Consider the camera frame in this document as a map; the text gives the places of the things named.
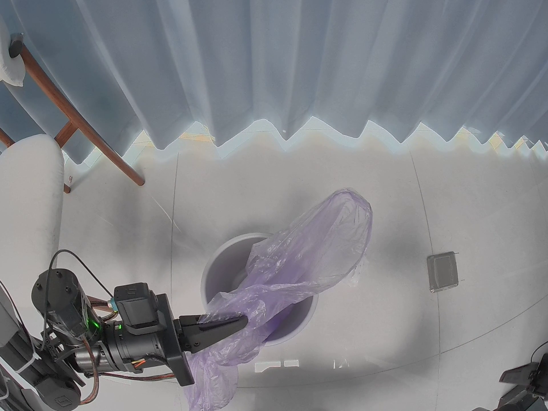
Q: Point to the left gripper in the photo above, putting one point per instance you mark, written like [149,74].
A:
[141,351]

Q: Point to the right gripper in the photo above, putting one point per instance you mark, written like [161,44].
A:
[543,379]

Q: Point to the purple plastic bag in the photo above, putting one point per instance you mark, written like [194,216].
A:
[308,246]

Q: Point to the white paper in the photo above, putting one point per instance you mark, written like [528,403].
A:
[358,274]

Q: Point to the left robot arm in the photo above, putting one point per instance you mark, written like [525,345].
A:
[55,298]

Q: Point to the white trash bin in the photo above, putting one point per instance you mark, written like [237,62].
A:
[222,263]

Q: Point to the white padded wooden chair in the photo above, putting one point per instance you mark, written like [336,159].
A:
[30,195]

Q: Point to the pale blue curtain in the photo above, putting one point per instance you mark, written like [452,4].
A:
[299,37]

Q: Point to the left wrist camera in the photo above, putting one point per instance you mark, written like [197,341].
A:
[137,306]

